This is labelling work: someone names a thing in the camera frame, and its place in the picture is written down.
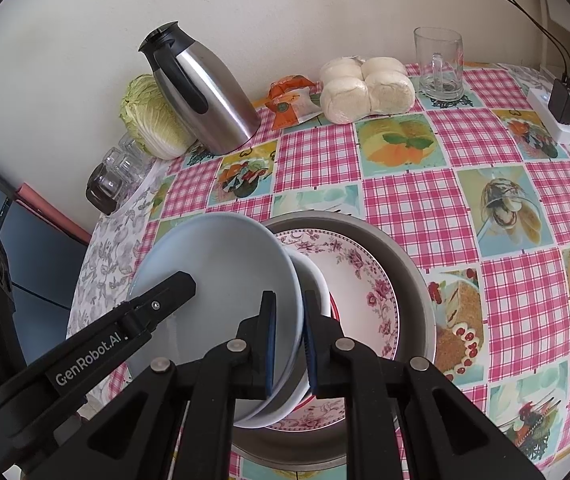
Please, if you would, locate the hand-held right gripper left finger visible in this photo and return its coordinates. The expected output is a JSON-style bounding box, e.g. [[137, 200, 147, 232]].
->
[[30, 290, 278, 480]]

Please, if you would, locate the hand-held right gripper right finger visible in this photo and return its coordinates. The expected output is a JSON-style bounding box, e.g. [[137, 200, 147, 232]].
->
[[302, 290, 548, 480]]

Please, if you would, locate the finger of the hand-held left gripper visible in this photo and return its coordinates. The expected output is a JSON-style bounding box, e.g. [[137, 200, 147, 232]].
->
[[115, 271, 197, 356]]

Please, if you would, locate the strawberry print bowl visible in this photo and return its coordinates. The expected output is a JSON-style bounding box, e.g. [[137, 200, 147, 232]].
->
[[297, 292, 340, 408]]

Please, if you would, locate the light blue bowl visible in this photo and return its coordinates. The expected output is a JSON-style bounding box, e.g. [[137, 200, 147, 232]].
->
[[128, 211, 306, 428]]

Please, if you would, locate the small white bowl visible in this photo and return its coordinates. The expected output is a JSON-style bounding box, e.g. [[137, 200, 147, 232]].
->
[[250, 249, 330, 428]]

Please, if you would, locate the pink floral round plate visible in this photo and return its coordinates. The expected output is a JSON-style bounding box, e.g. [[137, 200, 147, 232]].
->
[[265, 230, 401, 432]]

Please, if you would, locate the stainless steel plate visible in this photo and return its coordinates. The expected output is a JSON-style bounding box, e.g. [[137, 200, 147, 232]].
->
[[230, 211, 437, 468]]

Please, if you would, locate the blue cabinet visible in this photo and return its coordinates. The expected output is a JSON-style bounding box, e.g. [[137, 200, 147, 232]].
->
[[0, 160, 91, 341]]

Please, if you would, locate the dark glass jar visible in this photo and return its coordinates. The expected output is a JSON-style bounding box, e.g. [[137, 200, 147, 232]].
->
[[85, 162, 128, 216]]

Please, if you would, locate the pink board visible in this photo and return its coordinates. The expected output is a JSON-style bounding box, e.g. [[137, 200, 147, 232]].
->
[[15, 182, 91, 246]]

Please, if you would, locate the clear drinking glasses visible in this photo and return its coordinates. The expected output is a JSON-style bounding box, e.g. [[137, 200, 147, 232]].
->
[[102, 132, 151, 186]]

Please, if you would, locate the napa cabbage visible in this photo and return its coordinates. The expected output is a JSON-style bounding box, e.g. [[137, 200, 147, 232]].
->
[[118, 74, 197, 160]]

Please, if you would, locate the stainless steel thermos jug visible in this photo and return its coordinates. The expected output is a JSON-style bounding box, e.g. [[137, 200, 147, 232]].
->
[[138, 21, 262, 156]]

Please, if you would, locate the white and orange snack packet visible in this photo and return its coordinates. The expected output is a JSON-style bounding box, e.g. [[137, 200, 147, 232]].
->
[[270, 87, 323, 131]]

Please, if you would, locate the bag of steamed buns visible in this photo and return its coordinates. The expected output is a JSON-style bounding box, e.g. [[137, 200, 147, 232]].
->
[[320, 56, 416, 125]]

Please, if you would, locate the clear glass mug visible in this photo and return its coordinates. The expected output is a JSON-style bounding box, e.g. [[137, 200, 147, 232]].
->
[[413, 27, 464, 101]]

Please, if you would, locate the white power strip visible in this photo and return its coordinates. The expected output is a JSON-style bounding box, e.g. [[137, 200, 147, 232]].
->
[[527, 87, 570, 143]]

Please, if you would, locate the black charger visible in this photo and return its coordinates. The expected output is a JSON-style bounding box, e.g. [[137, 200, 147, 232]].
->
[[549, 77, 570, 124]]

